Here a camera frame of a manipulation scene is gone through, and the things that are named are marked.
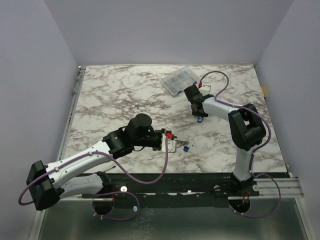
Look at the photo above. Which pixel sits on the clear plastic organizer box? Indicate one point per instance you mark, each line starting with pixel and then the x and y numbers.
pixel 177 81

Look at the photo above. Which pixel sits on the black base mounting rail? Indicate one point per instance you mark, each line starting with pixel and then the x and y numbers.
pixel 173 190

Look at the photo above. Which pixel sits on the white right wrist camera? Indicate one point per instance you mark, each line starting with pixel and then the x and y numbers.
pixel 204 89

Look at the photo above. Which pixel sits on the blue key tag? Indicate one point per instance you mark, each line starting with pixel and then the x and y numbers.
pixel 186 148
pixel 200 120

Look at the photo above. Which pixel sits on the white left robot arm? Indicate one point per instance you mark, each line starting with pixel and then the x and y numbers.
pixel 49 183

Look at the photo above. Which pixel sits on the aluminium extrusion frame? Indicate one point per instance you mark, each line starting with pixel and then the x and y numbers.
pixel 112 95

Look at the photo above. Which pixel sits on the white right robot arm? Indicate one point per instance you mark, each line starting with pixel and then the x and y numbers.
pixel 246 126

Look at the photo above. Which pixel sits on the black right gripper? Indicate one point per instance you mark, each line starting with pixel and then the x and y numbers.
pixel 190 90

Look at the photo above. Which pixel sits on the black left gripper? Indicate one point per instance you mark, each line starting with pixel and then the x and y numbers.
pixel 160 132

